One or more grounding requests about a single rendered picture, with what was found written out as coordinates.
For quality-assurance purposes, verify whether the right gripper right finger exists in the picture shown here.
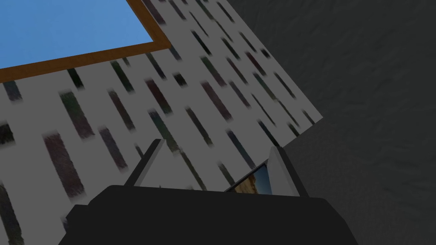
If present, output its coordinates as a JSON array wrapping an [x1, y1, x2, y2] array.
[[266, 146, 309, 198]]

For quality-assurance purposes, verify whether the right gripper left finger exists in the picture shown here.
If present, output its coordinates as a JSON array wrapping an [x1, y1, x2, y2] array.
[[124, 138, 167, 188]]

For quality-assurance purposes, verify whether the black framed picture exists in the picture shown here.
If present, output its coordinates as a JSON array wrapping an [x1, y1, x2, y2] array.
[[224, 163, 273, 195]]

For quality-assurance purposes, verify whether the brown framed window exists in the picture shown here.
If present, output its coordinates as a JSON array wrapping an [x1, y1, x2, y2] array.
[[0, 0, 172, 84]]

